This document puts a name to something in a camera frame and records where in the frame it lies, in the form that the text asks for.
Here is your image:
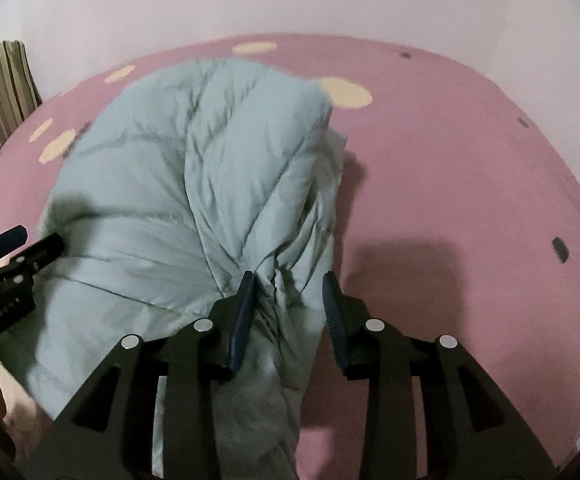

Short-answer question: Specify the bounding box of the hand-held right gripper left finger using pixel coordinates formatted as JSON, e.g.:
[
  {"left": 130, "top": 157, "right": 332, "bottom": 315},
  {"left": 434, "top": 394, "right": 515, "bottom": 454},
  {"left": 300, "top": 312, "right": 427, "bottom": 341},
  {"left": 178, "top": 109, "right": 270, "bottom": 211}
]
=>
[{"left": 25, "top": 270, "right": 258, "bottom": 480}]

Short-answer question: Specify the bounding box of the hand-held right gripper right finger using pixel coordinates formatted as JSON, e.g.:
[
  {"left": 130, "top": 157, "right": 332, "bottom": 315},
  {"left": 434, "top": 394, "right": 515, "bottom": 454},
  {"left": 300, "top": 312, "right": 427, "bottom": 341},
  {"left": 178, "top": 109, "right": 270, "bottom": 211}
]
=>
[{"left": 322, "top": 271, "right": 556, "bottom": 480}]

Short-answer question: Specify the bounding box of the light blue puffer jacket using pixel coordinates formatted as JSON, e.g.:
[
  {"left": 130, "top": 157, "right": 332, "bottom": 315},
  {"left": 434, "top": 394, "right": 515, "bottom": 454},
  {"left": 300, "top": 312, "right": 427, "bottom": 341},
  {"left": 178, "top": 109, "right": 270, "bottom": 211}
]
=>
[{"left": 0, "top": 57, "right": 351, "bottom": 480}]

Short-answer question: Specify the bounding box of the striped fabric headboard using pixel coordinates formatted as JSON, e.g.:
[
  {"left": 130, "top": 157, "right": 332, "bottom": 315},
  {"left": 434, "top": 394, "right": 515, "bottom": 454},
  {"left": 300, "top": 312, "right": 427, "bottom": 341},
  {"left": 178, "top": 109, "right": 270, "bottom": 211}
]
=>
[{"left": 0, "top": 40, "right": 42, "bottom": 186}]

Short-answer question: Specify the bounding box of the pink polka dot bed sheet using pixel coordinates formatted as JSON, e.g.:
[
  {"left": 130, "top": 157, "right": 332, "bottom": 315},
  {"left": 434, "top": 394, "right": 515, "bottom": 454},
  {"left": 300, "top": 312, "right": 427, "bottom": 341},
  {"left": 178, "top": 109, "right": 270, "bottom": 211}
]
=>
[{"left": 0, "top": 32, "right": 580, "bottom": 480}]

